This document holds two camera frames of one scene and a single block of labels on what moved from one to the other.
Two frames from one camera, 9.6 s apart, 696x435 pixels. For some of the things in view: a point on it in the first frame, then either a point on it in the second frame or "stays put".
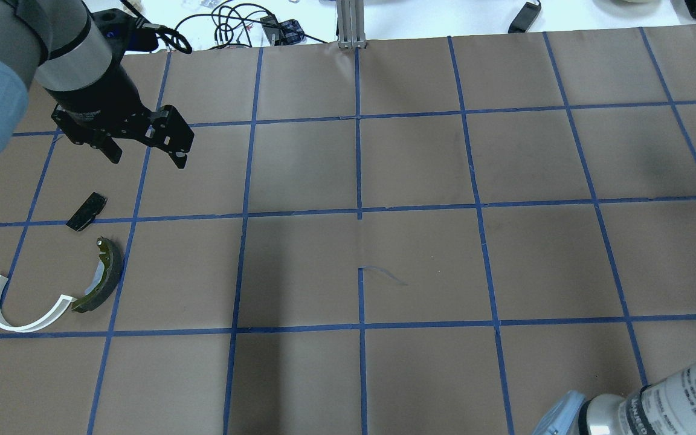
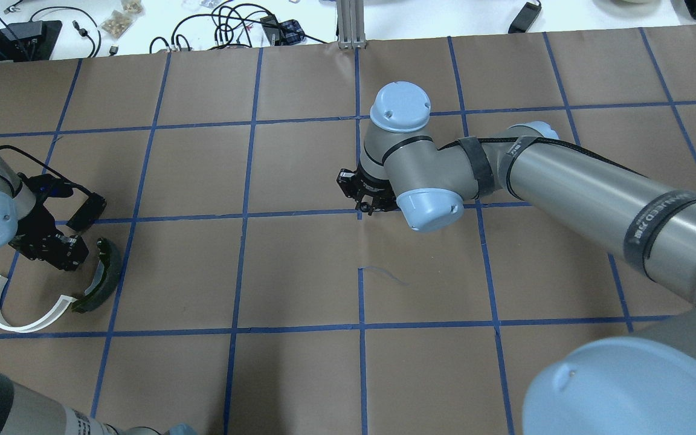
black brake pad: [94, 203] stays put
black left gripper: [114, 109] -> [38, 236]
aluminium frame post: [350, 24] stays put
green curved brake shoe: [113, 257] stays put
